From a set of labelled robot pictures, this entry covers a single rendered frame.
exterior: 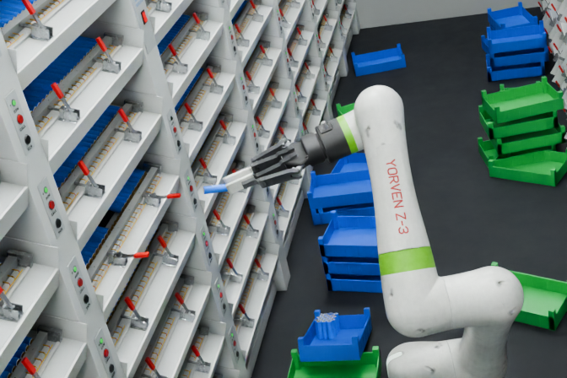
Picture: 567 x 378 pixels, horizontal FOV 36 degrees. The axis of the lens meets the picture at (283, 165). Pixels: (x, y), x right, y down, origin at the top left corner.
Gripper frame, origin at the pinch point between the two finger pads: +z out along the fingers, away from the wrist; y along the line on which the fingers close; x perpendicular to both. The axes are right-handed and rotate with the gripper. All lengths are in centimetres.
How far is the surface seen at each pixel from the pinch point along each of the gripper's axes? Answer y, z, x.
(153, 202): -20.3, 24.5, 12.6
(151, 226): -11.4, 26.2, 12.3
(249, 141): -92, -1, 63
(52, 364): 34, 47, -4
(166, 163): -36.1, 19.1, 14.8
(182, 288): -25, 31, 51
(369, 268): -62, -24, 118
